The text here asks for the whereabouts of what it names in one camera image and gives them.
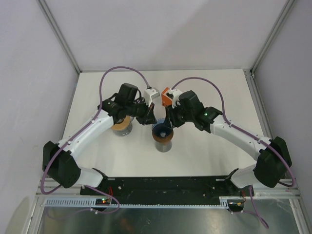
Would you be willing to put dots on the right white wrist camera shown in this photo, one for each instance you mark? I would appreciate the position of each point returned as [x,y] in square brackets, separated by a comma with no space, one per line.
[173,95]

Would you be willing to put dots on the orange coffee filter box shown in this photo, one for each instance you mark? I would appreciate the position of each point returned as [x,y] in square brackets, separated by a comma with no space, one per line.
[166,100]

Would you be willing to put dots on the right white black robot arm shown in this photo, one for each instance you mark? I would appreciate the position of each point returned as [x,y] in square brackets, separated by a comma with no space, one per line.
[271,155]

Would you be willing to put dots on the blue glass dripper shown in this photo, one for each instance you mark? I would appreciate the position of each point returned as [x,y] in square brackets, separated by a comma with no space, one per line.
[161,129]

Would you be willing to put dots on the white slotted cable duct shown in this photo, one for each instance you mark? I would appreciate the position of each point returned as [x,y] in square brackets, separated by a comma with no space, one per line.
[99,202]

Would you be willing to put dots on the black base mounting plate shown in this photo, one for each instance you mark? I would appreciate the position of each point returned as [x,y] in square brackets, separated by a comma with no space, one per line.
[172,190]

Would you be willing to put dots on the glass server pitcher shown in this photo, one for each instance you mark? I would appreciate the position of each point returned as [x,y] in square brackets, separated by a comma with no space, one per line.
[123,127]

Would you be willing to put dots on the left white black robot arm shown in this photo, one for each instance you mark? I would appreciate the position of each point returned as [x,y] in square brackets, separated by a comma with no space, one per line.
[60,159]

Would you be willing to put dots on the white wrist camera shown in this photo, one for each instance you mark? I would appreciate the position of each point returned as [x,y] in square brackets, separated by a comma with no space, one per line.
[173,95]
[150,94]

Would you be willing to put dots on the glass carafe with brown band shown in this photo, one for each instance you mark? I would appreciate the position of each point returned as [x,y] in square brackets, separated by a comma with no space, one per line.
[163,146]

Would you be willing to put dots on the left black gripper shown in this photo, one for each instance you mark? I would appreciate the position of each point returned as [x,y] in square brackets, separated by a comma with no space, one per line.
[148,117]

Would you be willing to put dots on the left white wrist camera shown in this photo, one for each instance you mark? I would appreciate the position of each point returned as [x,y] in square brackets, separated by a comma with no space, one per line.
[150,94]

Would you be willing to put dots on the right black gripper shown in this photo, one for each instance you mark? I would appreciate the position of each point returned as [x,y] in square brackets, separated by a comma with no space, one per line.
[170,117]

